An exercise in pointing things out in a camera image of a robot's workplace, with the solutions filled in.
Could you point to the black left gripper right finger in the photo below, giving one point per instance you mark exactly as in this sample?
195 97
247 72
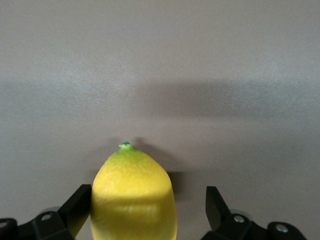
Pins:
217 212

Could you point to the yellow lemon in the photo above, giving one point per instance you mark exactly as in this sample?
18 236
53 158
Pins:
132 195

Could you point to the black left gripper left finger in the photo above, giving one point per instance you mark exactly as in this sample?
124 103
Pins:
72 207

